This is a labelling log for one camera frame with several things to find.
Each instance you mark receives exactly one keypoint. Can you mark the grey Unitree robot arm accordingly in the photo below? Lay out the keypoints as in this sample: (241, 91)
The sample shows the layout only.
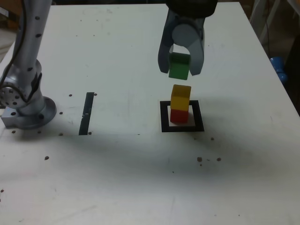
(30, 47)

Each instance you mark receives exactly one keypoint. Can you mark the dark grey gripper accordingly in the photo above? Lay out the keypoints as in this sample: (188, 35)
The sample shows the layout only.
(189, 20)

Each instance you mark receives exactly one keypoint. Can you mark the black tape strip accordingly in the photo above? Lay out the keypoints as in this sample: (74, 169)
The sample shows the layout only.
(86, 112)

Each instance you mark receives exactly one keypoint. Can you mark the blue plastic object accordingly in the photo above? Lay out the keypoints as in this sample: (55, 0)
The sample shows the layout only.
(279, 65)

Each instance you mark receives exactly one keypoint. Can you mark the red cube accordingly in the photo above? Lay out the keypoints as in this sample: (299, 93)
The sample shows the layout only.
(179, 117)

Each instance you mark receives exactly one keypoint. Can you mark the white metal frame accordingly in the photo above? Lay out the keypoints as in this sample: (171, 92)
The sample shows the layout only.
(270, 18)

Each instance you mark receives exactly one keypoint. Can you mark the green cube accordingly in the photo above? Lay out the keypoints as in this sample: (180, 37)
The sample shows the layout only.
(178, 70)

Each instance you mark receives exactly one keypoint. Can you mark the yellow cube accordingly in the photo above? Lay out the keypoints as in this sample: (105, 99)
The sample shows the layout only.
(180, 100)

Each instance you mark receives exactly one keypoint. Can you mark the black tape square outline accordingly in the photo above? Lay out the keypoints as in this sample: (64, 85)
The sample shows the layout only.
(164, 119)

